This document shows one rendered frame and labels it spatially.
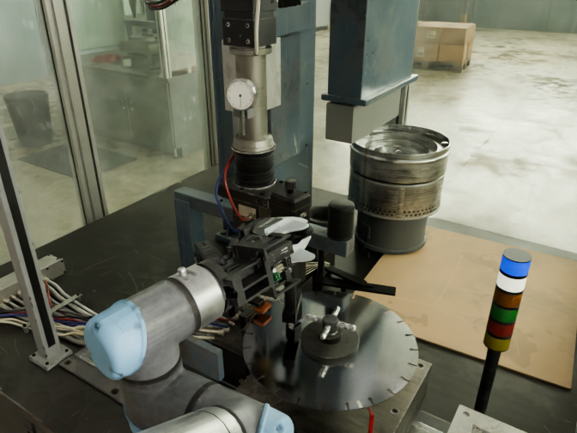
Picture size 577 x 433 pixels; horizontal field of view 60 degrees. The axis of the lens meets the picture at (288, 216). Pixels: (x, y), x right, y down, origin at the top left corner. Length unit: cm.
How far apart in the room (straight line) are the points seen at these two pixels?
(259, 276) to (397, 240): 101
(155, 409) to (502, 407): 81
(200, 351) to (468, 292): 86
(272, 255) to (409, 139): 113
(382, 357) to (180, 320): 48
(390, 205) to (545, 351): 56
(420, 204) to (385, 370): 72
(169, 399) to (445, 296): 102
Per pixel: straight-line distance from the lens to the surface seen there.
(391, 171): 148
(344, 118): 114
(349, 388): 91
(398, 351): 99
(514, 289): 93
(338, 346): 96
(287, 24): 96
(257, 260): 66
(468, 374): 128
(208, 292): 61
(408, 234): 163
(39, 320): 129
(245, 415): 58
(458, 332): 138
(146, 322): 58
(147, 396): 63
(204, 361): 93
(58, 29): 183
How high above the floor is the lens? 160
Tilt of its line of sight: 27 degrees down
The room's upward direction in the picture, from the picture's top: straight up
